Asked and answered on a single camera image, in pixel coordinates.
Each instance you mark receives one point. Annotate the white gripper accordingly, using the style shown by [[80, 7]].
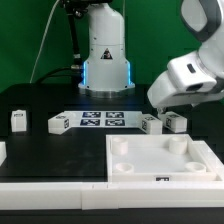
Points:
[[163, 93]]

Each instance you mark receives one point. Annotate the white square table top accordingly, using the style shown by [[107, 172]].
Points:
[[149, 158]]

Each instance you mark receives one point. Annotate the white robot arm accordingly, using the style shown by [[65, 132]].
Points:
[[106, 70]]

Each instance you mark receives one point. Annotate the white sheet with tags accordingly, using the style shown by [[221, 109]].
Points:
[[103, 119]]

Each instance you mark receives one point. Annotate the white left fence stub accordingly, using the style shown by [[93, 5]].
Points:
[[3, 153]]

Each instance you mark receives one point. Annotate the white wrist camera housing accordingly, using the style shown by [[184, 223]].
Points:
[[188, 75]]

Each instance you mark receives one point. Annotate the white right fence wall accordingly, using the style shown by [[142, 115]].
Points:
[[202, 153]]

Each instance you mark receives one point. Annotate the white fence wall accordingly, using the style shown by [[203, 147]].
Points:
[[202, 153], [90, 196]]

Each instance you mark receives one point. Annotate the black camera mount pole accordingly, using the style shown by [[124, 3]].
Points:
[[75, 9]]

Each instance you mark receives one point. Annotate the white front fence wall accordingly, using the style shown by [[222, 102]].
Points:
[[90, 196]]

